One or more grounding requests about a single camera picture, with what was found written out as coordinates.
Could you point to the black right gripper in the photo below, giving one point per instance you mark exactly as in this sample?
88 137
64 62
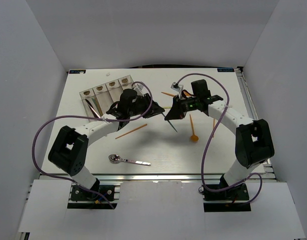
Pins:
175 113

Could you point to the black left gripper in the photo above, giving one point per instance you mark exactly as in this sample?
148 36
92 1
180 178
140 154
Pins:
155 109

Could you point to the teal plastic spoon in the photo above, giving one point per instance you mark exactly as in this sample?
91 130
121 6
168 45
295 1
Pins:
169 123

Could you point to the orange plastic spoon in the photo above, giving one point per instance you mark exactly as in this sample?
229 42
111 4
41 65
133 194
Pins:
194 138

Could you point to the dark iridescent metal knife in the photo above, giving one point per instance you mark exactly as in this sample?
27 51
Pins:
94 112

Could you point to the teal plastic knife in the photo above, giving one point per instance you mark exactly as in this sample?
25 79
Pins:
94 102

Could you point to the silver metal spoon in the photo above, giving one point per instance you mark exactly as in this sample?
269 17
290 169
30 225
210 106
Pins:
116 159

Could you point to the orange plastic knife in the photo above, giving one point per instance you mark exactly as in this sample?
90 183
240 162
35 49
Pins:
99 107

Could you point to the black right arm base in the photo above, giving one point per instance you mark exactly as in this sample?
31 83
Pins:
232 200

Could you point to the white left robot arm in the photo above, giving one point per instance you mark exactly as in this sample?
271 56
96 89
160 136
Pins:
69 150

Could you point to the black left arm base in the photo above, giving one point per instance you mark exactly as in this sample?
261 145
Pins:
85 200

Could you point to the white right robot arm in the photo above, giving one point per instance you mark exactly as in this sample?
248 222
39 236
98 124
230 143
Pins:
253 140

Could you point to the orange plastic chopstick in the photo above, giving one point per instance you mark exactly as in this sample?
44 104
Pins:
131 131
214 126

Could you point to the orange plastic fork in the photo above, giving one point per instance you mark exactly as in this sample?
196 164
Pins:
168 94

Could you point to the clear four-compartment organizer tray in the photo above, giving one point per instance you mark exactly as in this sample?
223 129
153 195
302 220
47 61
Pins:
106 94

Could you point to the blue label sticker right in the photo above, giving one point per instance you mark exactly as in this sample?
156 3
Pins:
225 70

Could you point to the blue label sticker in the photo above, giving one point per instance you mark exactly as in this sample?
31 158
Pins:
225 70
77 71

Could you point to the blue label sticker left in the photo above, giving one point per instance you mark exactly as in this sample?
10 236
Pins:
77 71

